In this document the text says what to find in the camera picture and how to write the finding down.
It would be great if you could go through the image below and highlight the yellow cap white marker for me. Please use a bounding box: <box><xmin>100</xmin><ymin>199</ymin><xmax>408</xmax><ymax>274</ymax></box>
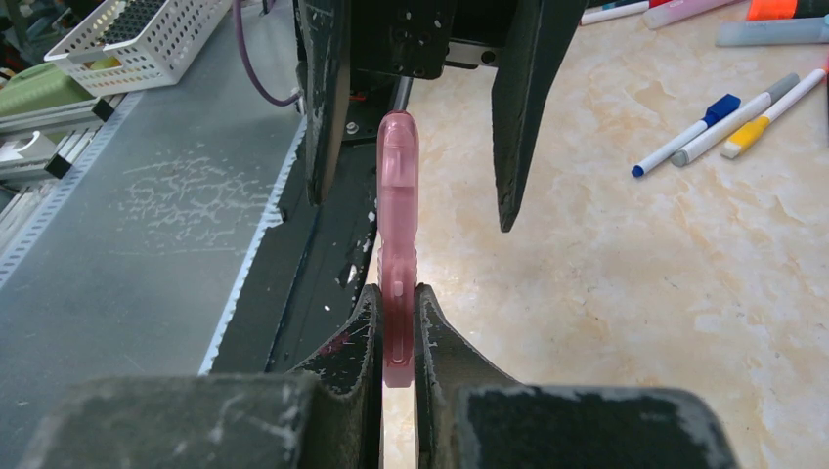
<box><xmin>720</xmin><ymin>64</ymin><xmax>828</xmax><ymax>159</ymax></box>

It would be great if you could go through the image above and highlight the light blue highlighter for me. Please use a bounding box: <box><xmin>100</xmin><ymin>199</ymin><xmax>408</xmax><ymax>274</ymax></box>
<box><xmin>715</xmin><ymin>16</ymin><xmax>828</xmax><ymax>47</ymax></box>

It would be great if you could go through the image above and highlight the pink pastel highlighter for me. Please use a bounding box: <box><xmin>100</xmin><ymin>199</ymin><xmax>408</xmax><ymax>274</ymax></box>
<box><xmin>642</xmin><ymin>0</ymin><xmax>740</xmax><ymax>30</ymax></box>

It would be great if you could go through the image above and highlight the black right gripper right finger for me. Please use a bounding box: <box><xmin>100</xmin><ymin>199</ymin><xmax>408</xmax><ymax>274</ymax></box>
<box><xmin>414</xmin><ymin>284</ymin><xmax>739</xmax><ymax>468</ymax></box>

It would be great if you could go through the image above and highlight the blue cap white marker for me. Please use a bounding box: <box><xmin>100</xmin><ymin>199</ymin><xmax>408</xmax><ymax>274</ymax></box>
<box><xmin>631</xmin><ymin>94</ymin><xmax>741</xmax><ymax>178</ymax></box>

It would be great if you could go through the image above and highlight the pink translucent pen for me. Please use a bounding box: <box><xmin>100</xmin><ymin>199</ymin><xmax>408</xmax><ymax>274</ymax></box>
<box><xmin>377</xmin><ymin>110</ymin><xmax>419</xmax><ymax>388</ymax></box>

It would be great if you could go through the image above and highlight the white perforated basket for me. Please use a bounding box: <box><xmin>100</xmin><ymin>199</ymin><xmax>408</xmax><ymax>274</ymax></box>
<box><xmin>44</xmin><ymin>1</ymin><xmax>231</xmax><ymax>97</ymax></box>

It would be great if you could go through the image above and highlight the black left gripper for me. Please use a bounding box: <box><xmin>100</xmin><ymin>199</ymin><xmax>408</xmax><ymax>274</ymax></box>
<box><xmin>294</xmin><ymin>0</ymin><xmax>588</xmax><ymax>233</ymax></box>

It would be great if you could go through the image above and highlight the red white thin pen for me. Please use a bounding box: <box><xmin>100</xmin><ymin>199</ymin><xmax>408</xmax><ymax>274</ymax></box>
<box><xmin>579</xmin><ymin>0</ymin><xmax>668</xmax><ymax>26</ymax></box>

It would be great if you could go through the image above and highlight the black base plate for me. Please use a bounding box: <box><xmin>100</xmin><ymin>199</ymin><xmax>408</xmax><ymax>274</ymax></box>
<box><xmin>199</xmin><ymin>77</ymin><xmax>413</xmax><ymax>374</ymax></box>

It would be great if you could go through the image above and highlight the orange black highlighter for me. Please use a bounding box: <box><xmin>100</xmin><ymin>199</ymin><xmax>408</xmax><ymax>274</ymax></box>
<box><xmin>746</xmin><ymin>0</ymin><xmax>828</xmax><ymax>21</ymax></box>

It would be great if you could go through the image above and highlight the grey cap white marker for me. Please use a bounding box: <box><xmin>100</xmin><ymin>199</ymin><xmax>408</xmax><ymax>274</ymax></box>
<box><xmin>671</xmin><ymin>73</ymin><xmax>801</xmax><ymax>167</ymax></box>

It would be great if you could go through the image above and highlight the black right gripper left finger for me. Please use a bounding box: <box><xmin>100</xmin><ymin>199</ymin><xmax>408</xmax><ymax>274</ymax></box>
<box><xmin>21</xmin><ymin>284</ymin><xmax>382</xmax><ymax>468</ymax></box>

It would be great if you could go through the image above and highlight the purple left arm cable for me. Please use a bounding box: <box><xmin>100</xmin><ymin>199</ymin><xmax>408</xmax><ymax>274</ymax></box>
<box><xmin>231</xmin><ymin>0</ymin><xmax>306</xmax><ymax>108</ymax></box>

